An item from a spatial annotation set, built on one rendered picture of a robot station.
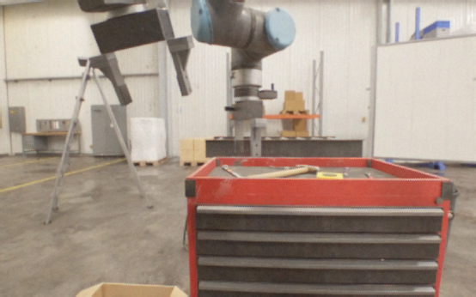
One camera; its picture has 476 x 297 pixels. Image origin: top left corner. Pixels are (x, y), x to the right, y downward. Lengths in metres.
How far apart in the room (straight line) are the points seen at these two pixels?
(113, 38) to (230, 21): 0.22
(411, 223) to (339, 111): 8.43
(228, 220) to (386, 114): 2.52
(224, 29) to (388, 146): 2.64
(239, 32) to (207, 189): 0.41
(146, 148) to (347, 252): 6.69
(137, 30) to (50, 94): 11.30
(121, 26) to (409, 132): 2.84
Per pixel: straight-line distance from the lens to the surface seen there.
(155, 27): 0.46
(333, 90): 9.14
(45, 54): 12.07
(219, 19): 0.54
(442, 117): 3.07
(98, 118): 9.77
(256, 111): 0.65
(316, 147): 3.83
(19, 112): 12.36
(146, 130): 7.13
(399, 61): 3.08
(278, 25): 0.59
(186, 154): 6.84
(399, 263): 0.83
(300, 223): 0.70
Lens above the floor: 1.09
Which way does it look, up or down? 5 degrees down
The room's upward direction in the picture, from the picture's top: straight up
